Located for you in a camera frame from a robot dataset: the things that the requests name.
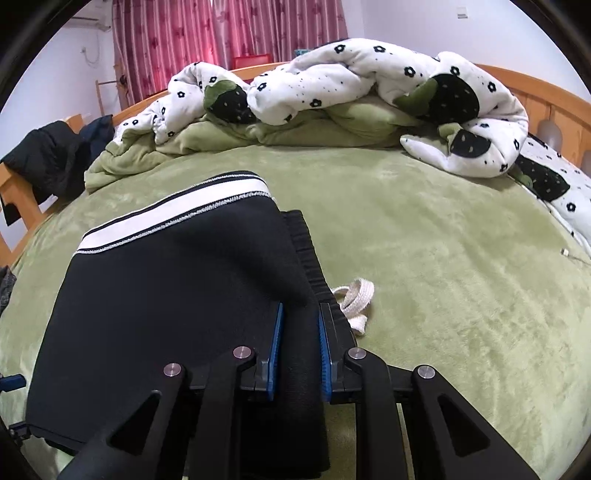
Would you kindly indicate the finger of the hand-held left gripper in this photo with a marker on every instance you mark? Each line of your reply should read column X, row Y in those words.
column 21, row 431
column 14, row 381

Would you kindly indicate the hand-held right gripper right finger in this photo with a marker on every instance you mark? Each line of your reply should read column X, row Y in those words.
column 324, row 355

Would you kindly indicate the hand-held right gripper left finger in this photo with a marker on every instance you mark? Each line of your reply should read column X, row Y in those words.
column 273, row 350

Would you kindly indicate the black pants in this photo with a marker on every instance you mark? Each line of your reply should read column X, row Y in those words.
column 161, row 300

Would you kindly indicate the grey jeans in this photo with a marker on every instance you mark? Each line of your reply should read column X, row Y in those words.
column 7, row 288

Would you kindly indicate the crumpled green fleece blanket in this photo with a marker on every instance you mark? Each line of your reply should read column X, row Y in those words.
column 207, row 136

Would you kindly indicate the black jacket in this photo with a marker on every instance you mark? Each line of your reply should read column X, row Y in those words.
column 46, row 157

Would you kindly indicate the navy jacket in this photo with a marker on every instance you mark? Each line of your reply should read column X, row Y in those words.
column 99, row 134

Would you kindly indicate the white floral strawberry quilt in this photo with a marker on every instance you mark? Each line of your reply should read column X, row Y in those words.
column 332, row 74

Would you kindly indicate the red chair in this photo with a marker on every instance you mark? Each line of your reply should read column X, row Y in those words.
column 251, row 62

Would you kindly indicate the floral strawberry pillow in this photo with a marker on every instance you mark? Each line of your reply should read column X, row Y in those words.
column 558, row 184

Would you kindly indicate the wooden coat rack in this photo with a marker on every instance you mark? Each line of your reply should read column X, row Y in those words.
column 100, row 97

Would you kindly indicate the teal cushion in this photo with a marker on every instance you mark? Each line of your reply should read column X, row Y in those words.
column 304, row 52

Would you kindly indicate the white air conditioner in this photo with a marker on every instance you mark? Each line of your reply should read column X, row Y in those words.
column 92, row 24

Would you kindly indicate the wooden bed frame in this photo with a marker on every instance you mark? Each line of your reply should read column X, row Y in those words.
column 521, row 87

